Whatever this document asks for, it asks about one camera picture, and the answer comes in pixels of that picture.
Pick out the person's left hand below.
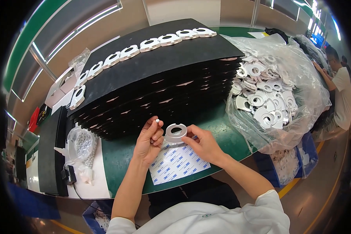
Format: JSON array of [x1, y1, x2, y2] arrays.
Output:
[[133, 115, 164, 166]]

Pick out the person's right hand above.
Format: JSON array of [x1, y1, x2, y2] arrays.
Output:
[[181, 124, 226, 168]]

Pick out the grey plastic ring part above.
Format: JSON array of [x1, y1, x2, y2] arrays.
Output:
[[164, 123, 188, 144]]

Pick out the white printed adhesive sheet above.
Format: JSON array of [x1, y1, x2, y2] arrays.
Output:
[[149, 140, 211, 185]]

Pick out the person's legs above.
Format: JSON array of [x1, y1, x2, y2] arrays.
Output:
[[148, 176, 241, 219]]

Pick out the white paper sheet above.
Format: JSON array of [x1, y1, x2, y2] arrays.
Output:
[[64, 137, 113, 200]]

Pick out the clear bag of white balls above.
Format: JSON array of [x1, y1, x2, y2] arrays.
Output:
[[67, 127, 99, 168]]

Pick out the small white plastic bag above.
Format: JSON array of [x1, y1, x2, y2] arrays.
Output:
[[75, 163, 93, 186]]

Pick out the stack of black foam trays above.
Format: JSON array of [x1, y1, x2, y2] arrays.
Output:
[[67, 18, 246, 141]]

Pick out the person's body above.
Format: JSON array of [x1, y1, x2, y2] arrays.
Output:
[[106, 190, 291, 234]]

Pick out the blue crate of white parts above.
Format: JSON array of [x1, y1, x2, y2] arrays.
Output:
[[253, 132, 319, 188], [82, 200, 115, 234]]

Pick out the black foam sheet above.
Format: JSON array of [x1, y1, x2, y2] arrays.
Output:
[[37, 106, 69, 197]]

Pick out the white cardboard boxes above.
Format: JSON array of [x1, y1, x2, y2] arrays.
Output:
[[44, 67, 77, 109]]

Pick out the empty clear plastic bag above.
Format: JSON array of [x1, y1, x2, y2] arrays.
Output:
[[68, 48, 92, 79]]

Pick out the red plastic object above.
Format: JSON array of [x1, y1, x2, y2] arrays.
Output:
[[28, 106, 40, 133]]

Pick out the blue chair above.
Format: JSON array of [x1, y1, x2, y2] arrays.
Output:
[[6, 182, 61, 220]]

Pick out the yellow paper note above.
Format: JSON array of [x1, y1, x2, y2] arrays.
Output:
[[247, 31, 270, 39]]

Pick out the black monitor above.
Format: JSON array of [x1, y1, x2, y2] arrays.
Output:
[[14, 146, 27, 181]]

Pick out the black cloth bundle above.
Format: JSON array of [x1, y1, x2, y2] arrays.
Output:
[[264, 28, 289, 45]]

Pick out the clear bag of dark parts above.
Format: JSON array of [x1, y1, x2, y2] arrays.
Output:
[[292, 34, 329, 69]]

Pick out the black power adapter with cable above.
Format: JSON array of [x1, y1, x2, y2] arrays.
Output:
[[61, 165, 106, 212]]

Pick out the clear bag of ring parts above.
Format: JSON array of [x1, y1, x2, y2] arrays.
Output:
[[222, 33, 330, 154]]

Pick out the row of white ring parts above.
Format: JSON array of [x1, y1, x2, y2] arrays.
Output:
[[69, 27, 217, 111]]

